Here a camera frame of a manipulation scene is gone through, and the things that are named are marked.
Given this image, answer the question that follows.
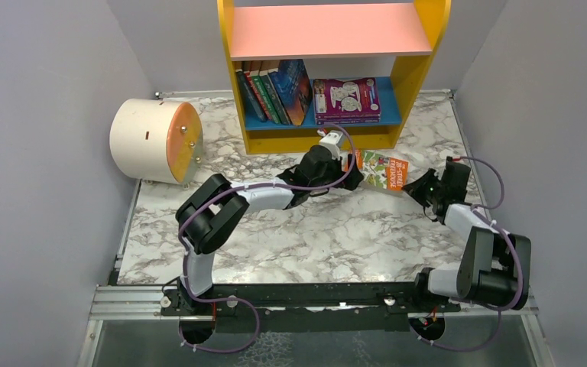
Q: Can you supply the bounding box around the red Treehouse book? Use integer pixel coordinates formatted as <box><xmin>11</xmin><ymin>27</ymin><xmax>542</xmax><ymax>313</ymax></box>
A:
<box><xmin>242</xmin><ymin>60</ymin><xmax>274</xmax><ymax>122</ymax></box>

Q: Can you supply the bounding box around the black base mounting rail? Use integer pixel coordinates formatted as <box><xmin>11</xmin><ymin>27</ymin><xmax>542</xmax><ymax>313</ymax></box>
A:
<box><xmin>160</xmin><ymin>281</ymin><xmax>460</xmax><ymax>336</ymax></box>

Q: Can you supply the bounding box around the Jane Eyre blue book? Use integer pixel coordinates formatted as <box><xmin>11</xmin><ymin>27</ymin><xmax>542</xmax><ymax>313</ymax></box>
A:
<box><xmin>270</xmin><ymin>59</ymin><xmax>312</xmax><ymax>126</ymax></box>

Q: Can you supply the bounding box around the white cylindrical drum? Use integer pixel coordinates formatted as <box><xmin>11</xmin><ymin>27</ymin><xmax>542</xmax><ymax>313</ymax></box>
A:
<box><xmin>109</xmin><ymin>99</ymin><xmax>203</xmax><ymax>185</ymax></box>

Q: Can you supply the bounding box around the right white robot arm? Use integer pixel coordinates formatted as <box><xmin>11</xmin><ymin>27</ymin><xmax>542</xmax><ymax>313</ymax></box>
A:
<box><xmin>403</xmin><ymin>157</ymin><xmax>531</xmax><ymax>311</ymax></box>

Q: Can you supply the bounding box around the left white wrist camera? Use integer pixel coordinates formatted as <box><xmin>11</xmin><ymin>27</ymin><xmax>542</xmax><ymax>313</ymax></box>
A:
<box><xmin>317</xmin><ymin>129</ymin><xmax>346</xmax><ymax>160</ymax></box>

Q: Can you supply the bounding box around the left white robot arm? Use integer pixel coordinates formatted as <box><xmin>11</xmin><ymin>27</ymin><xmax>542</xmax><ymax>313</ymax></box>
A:
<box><xmin>176</xmin><ymin>145</ymin><xmax>363</xmax><ymax>308</ymax></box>

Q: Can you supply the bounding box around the Nineteen Eighty-Four dark book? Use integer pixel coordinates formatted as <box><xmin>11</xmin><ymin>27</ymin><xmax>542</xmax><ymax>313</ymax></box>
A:
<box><xmin>232</xmin><ymin>61</ymin><xmax>267</xmax><ymax>122</ymax></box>

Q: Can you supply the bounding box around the colourful wooden bookshelf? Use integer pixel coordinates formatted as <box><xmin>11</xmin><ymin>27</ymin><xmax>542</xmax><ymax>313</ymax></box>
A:
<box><xmin>217</xmin><ymin>1</ymin><xmax>452</xmax><ymax>149</ymax></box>

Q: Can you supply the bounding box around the orange paperback book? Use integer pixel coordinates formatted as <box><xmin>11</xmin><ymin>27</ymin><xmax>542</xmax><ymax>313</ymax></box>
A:
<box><xmin>355</xmin><ymin>150</ymin><xmax>410</xmax><ymax>196</ymax></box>

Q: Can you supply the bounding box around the green Treehouse book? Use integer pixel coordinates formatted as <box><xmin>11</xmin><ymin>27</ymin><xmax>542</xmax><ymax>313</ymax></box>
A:
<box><xmin>259</xmin><ymin>67</ymin><xmax>291</xmax><ymax>125</ymax></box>

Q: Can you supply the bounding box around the purple paperback book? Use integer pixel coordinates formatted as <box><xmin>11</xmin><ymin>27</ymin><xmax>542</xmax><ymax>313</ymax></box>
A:
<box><xmin>315</xmin><ymin>117</ymin><xmax>381</xmax><ymax>125</ymax></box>
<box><xmin>312</xmin><ymin>77</ymin><xmax>382</xmax><ymax>119</ymax></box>

